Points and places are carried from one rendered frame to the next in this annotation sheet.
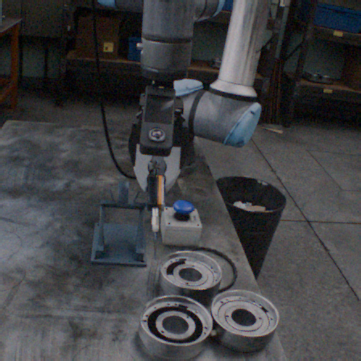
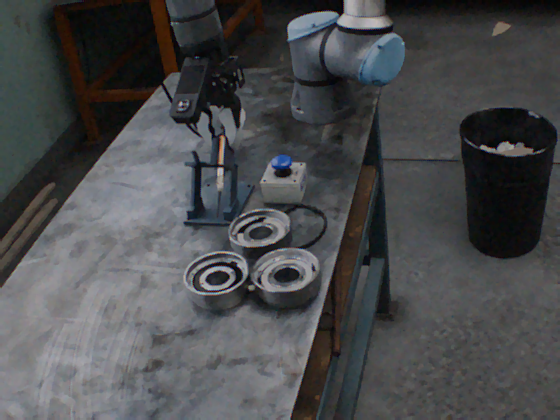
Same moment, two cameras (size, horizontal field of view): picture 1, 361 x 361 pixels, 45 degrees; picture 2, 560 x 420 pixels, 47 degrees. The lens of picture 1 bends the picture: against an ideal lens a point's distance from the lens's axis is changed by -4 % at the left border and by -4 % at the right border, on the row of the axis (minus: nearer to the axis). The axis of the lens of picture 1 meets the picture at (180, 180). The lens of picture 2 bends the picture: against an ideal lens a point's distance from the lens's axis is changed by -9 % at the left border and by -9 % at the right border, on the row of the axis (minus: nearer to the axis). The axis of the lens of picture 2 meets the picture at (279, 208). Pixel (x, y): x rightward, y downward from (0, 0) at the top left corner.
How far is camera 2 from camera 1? 0.62 m
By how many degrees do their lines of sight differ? 27
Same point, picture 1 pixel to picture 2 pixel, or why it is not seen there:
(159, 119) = (188, 90)
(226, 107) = (351, 44)
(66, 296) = (149, 253)
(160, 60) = (184, 37)
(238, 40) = not seen: outside the picture
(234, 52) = not seen: outside the picture
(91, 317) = (161, 272)
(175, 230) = (270, 187)
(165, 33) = (179, 14)
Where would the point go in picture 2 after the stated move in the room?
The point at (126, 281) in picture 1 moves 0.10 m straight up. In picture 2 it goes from (207, 240) to (196, 192)
